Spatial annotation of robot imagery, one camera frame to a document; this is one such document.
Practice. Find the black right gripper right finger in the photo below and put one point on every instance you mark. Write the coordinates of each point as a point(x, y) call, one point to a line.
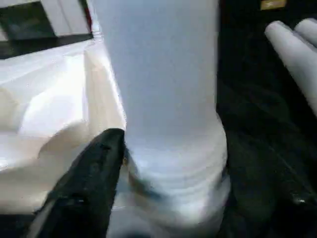
point(272, 210)

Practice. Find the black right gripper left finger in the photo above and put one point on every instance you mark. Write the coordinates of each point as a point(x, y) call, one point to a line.
point(86, 188)

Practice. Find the white plastic table top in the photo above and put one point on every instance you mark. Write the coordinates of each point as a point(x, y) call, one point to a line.
point(49, 99)

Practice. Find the black work mat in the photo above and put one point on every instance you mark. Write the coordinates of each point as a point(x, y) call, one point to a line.
point(260, 111)

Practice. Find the white cabinet with glass doors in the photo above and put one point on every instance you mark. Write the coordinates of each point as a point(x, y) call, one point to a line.
point(67, 15)

